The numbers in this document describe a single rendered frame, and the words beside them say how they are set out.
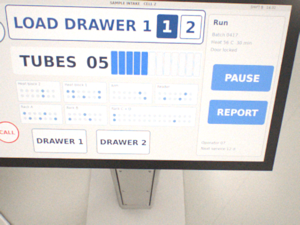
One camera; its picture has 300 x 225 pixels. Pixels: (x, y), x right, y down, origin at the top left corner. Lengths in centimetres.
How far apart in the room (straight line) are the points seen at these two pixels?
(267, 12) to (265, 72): 9
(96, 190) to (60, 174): 21
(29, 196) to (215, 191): 90
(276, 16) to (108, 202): 118
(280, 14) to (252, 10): 4
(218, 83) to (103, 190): 110
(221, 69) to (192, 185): 112
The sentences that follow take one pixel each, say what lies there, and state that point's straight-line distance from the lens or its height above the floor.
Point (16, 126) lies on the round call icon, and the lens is 57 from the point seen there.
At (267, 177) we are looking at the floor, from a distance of 169.
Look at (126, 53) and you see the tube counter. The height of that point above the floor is 112.
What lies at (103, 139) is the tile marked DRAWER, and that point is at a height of 101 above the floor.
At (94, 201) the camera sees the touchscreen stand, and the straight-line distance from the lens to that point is 152.
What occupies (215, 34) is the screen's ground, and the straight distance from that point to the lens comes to 50.
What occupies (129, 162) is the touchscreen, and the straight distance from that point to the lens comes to 56.
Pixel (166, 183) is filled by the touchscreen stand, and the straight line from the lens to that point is 152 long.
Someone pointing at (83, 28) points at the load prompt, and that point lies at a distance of 49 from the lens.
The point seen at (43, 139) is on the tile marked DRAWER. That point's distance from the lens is 56.
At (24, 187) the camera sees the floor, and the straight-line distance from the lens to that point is 165.
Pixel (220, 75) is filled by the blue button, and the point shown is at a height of 110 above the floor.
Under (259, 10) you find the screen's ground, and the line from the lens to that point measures 51.
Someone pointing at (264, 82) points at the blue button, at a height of 109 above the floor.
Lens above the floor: 150
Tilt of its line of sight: 61 degrees down
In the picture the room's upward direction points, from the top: 4 degrees clockwise
